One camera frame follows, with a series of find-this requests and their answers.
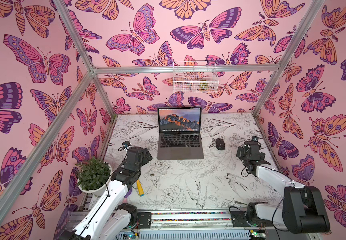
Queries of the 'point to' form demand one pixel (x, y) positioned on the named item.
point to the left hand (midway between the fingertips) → (142, 152)
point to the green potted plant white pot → (94, 176)
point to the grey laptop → (179, 133)
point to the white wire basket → (195, 77)
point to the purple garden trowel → (128, 193)
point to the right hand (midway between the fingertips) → (251, 151)
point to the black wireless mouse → (220, 144)
